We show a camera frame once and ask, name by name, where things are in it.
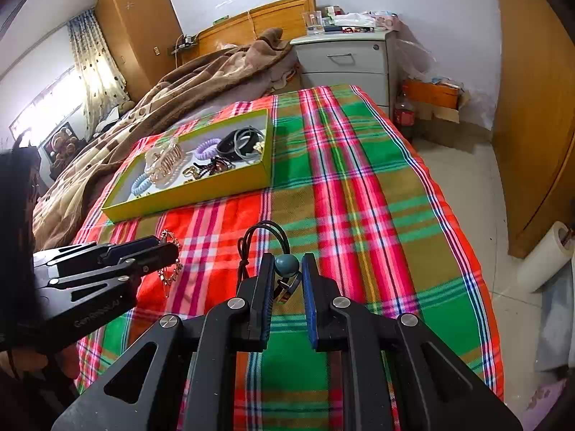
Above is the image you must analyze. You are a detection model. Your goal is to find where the dotted curtain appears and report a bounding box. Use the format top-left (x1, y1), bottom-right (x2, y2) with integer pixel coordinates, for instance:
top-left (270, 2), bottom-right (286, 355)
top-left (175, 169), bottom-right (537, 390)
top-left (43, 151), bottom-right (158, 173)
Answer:
top-left (66, 9), bottom-right (132, 132)

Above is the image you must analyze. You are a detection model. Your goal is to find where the purple spiral hair tie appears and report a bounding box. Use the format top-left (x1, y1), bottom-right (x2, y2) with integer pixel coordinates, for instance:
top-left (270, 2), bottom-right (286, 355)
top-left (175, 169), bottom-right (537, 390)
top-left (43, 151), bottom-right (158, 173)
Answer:
top-left (194, 138), bottom-right (222, 161)

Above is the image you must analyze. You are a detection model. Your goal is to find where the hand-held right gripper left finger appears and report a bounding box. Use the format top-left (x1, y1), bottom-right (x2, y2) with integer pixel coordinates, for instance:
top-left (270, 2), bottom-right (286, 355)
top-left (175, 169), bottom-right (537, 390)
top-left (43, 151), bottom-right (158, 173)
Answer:
top-left (51, 252), bottom-right (276, 431)

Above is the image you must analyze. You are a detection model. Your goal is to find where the person's left hand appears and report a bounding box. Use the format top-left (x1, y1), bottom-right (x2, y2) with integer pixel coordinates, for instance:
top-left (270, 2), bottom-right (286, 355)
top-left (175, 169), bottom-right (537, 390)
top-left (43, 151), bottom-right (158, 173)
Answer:
top-left (57, 346), bottom-right (82, 380)

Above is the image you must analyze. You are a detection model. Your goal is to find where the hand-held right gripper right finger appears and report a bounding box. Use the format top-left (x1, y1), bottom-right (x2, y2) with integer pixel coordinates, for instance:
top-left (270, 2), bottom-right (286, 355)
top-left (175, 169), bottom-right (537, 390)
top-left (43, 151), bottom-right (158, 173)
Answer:
top-left (301, 252), bottom-right (524, 431)

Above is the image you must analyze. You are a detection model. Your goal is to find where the white power strip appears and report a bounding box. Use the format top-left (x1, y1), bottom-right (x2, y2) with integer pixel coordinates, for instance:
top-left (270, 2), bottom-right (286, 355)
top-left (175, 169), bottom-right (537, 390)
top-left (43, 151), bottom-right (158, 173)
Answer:
top-left (167, 33), bottom-right (199, 53)

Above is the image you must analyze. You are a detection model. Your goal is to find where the window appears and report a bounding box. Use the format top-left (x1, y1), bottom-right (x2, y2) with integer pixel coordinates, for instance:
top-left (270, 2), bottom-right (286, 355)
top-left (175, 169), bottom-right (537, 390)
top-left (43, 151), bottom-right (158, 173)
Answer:
top-left (8, 66), bottom-right (87, 141)

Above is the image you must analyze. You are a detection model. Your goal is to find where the orange cardboard box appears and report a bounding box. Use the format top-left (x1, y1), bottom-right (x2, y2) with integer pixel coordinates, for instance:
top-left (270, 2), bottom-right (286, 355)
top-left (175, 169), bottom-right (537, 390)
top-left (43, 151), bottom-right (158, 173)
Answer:
top-left (401, 78), bottom-right (464, 123)

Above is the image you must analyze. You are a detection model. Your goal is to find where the red label soda bottle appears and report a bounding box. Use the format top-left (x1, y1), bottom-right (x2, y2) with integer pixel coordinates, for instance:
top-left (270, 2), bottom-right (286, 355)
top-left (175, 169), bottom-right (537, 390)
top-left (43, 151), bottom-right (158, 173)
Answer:
top-left (394, 84), bottom-right (417, 143)

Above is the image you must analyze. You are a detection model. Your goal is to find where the dark cloth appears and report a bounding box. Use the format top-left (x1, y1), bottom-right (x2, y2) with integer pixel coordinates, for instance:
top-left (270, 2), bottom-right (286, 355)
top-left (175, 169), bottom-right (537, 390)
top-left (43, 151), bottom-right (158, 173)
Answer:
top-left (0, 141), bottom-right (44, 338)

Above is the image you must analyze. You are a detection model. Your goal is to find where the silver chain bracelet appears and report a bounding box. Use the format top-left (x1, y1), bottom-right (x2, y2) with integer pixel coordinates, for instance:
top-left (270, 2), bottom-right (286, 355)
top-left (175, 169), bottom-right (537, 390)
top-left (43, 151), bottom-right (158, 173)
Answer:
top-left (156, 229), bottom-right (186, 298)

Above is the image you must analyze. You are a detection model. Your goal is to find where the pale blue spiral hair tie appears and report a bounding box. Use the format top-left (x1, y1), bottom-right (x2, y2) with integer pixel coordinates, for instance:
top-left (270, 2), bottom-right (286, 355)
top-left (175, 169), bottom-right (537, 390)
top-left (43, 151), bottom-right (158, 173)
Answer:
top-left (131, 172), bottom-right (152, 199)

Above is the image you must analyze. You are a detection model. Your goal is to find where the grey nightstand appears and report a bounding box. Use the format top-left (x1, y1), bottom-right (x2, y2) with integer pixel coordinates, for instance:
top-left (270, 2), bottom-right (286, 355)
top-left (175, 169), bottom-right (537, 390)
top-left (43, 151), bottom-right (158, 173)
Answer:
top-left (289, 31), bottom-right (399, 118)

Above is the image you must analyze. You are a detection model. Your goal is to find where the wooden wardrobe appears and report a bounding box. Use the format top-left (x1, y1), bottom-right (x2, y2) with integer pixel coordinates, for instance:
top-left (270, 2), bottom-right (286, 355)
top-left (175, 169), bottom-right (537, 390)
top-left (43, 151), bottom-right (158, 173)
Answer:
top-left (94, 0), bottom-right (186, 100)

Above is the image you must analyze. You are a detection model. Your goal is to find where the dark bead bracelet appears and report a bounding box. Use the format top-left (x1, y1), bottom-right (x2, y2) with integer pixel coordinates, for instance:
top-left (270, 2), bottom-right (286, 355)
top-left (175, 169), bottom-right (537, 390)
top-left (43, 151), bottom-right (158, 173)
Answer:
top-left (193, 156), bottom-right (237, 177)

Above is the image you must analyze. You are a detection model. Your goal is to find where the teddy bear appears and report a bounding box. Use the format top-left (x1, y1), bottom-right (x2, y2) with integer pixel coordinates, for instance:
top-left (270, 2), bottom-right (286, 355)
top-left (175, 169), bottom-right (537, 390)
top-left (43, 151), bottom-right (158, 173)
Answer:
top-left (38, 121), bottom-right (87, 169)

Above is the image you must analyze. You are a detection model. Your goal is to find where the brown plush blanket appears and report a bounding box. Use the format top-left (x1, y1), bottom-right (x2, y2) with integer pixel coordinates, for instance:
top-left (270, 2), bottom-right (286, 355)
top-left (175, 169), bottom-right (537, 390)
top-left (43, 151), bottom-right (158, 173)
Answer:
top-left (33, 27), bottom-right (298, 253)

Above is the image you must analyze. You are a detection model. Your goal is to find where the translucent beige hair claw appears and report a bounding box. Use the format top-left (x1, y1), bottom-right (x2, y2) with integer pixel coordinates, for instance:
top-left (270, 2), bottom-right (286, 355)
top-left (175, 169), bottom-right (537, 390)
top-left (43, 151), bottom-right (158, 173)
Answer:
top-left (144, 138), bottom-right (186, 186)

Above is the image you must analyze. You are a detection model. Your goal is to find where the clear plastic bag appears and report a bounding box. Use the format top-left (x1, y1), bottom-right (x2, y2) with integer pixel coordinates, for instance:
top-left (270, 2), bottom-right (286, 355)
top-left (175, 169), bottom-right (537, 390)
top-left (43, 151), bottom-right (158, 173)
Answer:
top-left (397, 22), bottom-right (451, 87)

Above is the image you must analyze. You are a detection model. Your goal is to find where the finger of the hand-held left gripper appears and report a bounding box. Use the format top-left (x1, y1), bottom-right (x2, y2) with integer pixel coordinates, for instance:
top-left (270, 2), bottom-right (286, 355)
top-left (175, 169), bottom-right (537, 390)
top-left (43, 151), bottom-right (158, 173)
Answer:
top-left (37, 241), bottom-right (180, 298)
top-left (33, 235), bottom-right (161, 278)

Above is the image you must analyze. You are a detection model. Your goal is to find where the clear drinking glass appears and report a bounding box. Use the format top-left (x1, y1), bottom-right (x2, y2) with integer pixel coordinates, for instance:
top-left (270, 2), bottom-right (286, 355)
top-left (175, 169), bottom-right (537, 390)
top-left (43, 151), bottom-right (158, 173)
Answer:
top-left (302, 10), bottom-right (325, 37)

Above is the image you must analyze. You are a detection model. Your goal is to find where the wooden headboard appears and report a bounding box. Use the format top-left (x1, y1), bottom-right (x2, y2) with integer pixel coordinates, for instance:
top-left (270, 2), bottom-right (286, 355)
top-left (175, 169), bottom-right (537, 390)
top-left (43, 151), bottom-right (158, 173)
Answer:
top-left (181, 0), bottom-right (318, 64)

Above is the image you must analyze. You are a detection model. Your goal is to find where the wooden cabinet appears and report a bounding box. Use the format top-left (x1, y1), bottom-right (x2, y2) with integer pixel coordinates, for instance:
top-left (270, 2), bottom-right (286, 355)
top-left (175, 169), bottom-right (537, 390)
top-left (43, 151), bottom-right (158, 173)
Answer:
top-left (491, 0), bottom-right (575, 260)

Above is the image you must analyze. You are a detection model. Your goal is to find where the black smart band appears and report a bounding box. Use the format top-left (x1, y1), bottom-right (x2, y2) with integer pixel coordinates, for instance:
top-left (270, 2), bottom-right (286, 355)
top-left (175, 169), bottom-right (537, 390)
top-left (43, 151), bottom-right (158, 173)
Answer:
top-left (216, 128), bottom-right (266, 159)

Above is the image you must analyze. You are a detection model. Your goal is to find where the white paper roll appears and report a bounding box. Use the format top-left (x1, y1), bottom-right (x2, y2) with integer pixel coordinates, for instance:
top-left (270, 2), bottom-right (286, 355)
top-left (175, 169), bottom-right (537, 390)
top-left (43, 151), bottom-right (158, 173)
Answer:
top-left (516, 221), bottom-right (575, 293)

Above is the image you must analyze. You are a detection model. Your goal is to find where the plaid bed sheet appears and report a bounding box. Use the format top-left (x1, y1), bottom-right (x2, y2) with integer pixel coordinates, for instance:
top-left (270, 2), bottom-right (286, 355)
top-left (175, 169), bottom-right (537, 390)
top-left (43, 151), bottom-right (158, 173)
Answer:
top-left (74, 84), bottom-right (505, 431)

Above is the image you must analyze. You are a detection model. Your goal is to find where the black cord necklace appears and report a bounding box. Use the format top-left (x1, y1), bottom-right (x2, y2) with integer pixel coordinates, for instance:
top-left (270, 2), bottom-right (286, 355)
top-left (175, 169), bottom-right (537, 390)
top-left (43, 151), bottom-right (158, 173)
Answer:
top-left (236, 220), bottom-right (301, 307)

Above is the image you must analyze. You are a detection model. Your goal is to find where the yellow-green cardboard box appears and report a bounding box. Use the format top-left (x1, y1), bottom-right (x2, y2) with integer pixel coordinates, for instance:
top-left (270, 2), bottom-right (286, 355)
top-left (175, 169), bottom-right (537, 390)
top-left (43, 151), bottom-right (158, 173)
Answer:
top-left (101, 108), bottom-right (275, 224)

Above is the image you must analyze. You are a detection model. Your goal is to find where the grey cord flower bracelet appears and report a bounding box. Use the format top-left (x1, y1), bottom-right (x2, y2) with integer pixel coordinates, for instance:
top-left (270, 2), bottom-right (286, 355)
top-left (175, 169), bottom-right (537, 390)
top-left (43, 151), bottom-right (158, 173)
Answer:
top-left (234, 128), bottom-right (267, 163)

